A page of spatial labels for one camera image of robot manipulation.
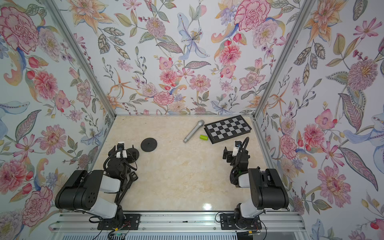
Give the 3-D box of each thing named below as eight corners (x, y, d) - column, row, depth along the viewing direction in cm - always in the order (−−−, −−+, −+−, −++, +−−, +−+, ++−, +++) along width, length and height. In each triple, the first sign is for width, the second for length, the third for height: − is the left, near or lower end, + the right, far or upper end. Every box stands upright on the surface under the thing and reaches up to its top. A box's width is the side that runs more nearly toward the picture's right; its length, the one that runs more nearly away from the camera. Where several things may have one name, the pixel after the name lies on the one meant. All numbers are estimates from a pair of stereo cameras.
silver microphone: (181, 141, 107) (181, 139, 105) (200, 121, 120) (200, 119, 118) (186, 144, 106) (186, 141, 104) (204, 123, 118) (204, 121, 116)
